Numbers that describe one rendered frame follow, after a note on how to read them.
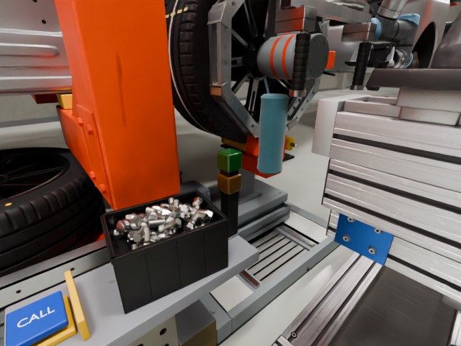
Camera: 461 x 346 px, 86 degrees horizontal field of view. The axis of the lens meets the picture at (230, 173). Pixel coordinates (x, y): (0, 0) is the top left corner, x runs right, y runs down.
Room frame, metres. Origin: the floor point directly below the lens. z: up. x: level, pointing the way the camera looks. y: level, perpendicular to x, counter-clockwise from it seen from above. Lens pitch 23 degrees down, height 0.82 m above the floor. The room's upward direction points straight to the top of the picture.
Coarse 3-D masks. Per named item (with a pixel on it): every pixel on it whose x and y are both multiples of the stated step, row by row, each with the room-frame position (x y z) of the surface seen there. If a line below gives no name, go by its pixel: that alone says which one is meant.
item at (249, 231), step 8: (272, 208) 1.08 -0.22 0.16; (280, 208) 1.10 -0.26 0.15; (288, 208) 1.08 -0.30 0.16; (256, 216) 1.01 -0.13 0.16; (264, 216) 1.02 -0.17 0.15; (272, 216) 1.00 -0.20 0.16; (280, 216) 1.04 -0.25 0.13; (288, 216) 1.09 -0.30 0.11; (240, 224) 0.94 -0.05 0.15; (248, 224) 0.95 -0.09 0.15; (256, 224) 0.93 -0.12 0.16; (264, 224) 0.97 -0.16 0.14; (272, 224) 1.01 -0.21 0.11; (240, 232) 0.87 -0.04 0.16; (248, 232) 0.90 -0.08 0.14; (256, 232) 0.93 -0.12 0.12; (248, 240) 0.90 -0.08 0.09
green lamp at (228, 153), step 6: (222, 150) 0.49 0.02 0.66; (228, 150) 0.49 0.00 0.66; (234, 150) 0.49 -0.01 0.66; (222, 156) 0.47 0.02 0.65; (228, 156) 0.46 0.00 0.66; (234, 156) 0.46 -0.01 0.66; (240, 156) 0.47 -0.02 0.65; (222, 162) 0.47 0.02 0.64; (228, 162) 0.46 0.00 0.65; (234, 162) 0.46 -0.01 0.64; (240, 162) 0.47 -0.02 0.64; (222, 168) 0.47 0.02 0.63; (228, 168) 0.46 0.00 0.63; (234, 168) 0.46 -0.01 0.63; (240, 168) 0.48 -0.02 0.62
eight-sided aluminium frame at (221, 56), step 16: (224, 0) 0.81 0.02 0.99; (240, 0) 0.83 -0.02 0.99; (208, 16) 0.83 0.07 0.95; (224, 16) 0.79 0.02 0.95; (224, 32) 0.79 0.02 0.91; (320, 32) 1.11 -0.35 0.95; (224, 48) 0.81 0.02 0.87; (224, 64) 0.81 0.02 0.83; (224, 80) 0.81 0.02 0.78; (320, 80) 1.12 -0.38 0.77; (224, 96) 0.79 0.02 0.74; (240, 112) 0.83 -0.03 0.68; (288, 112) 1.07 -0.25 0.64; (240, 128) 0.91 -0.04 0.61; (256, 128) 0.88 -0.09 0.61; (288, 128) 1.01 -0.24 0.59
